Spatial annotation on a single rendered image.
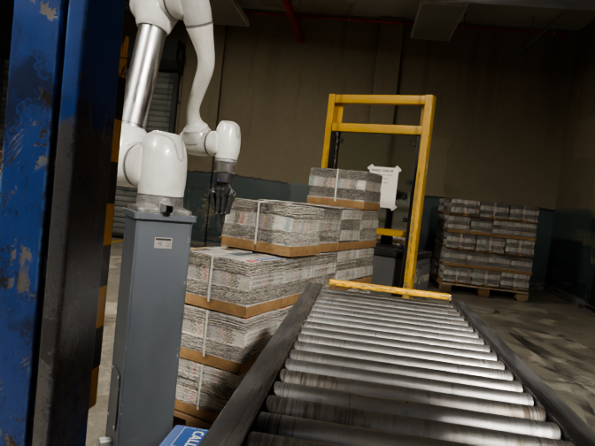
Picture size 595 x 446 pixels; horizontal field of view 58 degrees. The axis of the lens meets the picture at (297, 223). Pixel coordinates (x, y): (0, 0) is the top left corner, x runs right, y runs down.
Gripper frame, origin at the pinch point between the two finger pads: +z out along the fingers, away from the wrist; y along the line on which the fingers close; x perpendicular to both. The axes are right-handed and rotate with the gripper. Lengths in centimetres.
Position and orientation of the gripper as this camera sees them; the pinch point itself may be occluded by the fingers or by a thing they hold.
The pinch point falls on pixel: (220, 222)
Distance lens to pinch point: 221.1
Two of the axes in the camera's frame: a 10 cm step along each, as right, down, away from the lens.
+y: -8.8, -1.2, 4.6
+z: -1.1, 9.9, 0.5
